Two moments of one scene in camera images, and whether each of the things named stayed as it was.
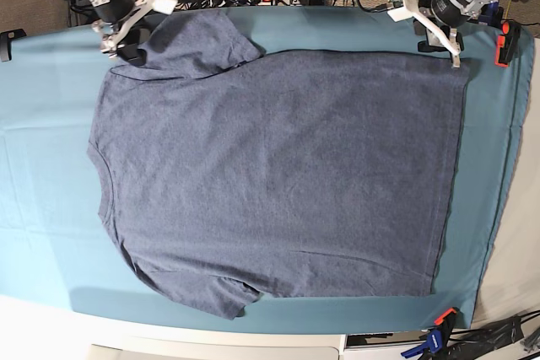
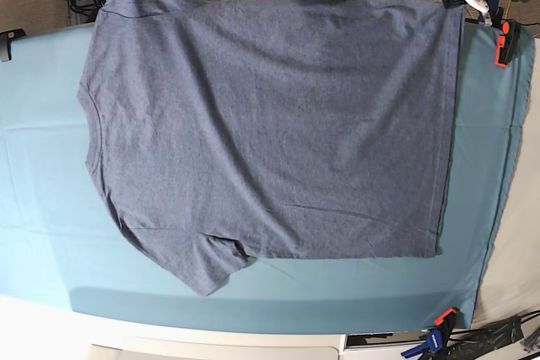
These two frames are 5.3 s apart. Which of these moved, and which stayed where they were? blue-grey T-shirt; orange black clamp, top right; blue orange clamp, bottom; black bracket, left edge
Moved: blue-grey T-shirt
Stayed: blue orange clamp, bottom; black bracket, left edge; orange black clamp, top right
